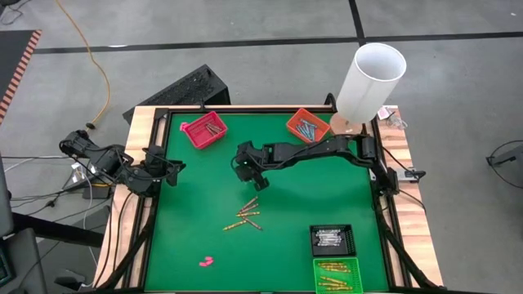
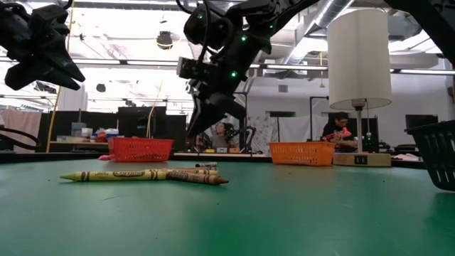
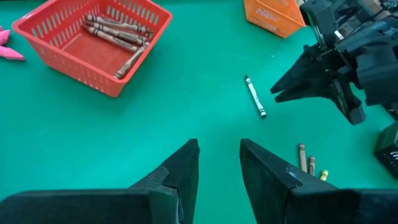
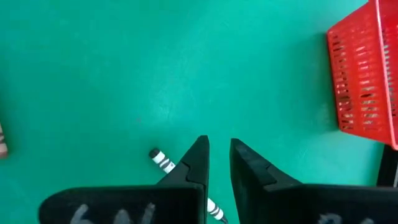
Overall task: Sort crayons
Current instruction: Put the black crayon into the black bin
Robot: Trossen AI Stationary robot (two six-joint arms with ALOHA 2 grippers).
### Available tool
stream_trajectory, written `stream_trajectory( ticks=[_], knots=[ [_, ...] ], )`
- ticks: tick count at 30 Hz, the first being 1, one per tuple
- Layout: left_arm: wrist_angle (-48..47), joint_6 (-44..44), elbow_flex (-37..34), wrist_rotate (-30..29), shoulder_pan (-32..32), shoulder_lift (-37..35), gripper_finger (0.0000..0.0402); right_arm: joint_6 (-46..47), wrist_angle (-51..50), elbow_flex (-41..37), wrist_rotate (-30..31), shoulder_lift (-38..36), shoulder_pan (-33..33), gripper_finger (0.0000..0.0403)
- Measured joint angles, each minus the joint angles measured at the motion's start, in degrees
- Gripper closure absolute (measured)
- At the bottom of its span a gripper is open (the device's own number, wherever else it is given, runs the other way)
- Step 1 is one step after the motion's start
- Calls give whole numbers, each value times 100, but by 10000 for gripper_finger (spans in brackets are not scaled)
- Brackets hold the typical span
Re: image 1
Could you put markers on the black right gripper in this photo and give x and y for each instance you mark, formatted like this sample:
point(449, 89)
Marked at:
point(253, 157)

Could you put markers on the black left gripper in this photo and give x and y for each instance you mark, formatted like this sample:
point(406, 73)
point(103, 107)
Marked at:
point(163, 173)

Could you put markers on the yellow crayon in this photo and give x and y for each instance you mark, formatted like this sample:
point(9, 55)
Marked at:
point(337, 269)
point(235, 225)
point(339, 288)
point(333, 280)
point(330, 284)
point(248, 214)
point(333, 264)

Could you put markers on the teal blue crayon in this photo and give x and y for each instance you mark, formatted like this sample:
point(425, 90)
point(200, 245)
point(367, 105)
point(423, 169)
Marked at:
point(314, 132)

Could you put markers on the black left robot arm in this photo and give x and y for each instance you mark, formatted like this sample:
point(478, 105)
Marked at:
point(110, 161)

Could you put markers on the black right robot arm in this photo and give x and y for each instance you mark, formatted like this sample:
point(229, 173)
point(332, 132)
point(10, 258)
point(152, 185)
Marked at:
point(318, 149)

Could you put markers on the red plastic basket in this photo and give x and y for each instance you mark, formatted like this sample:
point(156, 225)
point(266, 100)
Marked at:
point(196, 136)

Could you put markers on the orange plastic basket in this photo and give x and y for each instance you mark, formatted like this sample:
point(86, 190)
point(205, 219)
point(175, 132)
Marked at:
point(294, 124)

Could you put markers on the black perforated box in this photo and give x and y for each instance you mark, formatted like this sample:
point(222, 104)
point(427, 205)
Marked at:
point(184, 90)

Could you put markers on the black plastic basket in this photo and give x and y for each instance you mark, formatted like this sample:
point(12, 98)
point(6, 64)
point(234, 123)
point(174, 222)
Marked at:
point(347, 241)

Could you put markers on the black bar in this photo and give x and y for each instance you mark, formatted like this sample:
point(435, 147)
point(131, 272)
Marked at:
point(61, 230)

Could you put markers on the green plastic basket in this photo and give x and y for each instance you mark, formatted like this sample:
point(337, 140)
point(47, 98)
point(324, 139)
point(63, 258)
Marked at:
point(355, 281)

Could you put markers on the white pink card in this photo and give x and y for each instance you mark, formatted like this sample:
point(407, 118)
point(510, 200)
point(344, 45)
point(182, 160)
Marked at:
point(386, 112)

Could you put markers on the white shade table lamp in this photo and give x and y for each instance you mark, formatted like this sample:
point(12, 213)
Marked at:
point(367, 85)

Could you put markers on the eyeglasses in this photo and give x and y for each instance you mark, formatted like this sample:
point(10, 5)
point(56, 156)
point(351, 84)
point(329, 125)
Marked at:
point(398, 121)

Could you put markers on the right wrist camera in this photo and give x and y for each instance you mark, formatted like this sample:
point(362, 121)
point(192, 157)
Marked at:
point(244, 172)

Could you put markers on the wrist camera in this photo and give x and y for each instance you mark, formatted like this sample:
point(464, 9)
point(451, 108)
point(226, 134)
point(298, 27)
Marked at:
point(244, 172)
point(155, 155)

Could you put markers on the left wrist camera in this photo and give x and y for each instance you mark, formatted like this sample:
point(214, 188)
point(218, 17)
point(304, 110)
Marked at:
point(155, 155)

